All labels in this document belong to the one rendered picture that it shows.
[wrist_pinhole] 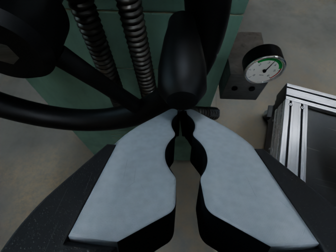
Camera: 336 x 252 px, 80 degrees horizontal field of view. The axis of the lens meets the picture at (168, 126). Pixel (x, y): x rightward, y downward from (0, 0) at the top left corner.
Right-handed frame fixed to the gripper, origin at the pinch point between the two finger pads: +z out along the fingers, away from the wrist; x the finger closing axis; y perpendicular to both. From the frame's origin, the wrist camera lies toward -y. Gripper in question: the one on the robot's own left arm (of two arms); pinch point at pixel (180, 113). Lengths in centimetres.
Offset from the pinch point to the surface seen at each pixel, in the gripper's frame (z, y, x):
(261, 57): 20.9, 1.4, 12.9
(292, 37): 137, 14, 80
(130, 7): 10.7, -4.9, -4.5
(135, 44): 12.5, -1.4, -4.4
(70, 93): 35.5, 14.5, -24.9
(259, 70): 22.3, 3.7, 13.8
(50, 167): 56, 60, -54
